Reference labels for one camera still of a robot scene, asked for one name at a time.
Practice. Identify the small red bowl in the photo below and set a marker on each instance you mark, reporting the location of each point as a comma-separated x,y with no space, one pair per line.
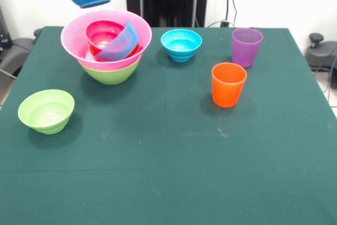
102,35

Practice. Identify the wide light blue bowl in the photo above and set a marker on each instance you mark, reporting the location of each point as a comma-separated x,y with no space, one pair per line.
121,47

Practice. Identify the large pink bowl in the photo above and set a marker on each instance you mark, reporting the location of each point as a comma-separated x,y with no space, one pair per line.
75,38

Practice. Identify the small light blue footed bowl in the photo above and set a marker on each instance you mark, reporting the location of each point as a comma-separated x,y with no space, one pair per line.
181,44

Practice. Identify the small green bowl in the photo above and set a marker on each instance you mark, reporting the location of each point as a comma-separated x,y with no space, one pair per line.
44,109

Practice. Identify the black round knob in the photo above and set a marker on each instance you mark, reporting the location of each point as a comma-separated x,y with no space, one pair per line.
37,32

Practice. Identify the large green bowl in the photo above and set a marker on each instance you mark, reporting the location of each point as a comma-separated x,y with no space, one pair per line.
110,76

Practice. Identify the black and grey equipment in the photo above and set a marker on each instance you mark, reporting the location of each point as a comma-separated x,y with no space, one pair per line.
15,51

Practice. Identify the purple cup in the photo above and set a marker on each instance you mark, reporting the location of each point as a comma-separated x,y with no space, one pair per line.
246,49

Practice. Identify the orange cup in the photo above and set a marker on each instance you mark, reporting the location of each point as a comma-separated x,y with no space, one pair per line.
228,86

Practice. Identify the dark green tablecloth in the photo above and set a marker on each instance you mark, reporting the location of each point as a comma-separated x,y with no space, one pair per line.
237,143

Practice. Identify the black equipment with knob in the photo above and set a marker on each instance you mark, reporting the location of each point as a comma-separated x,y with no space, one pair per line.
319,53

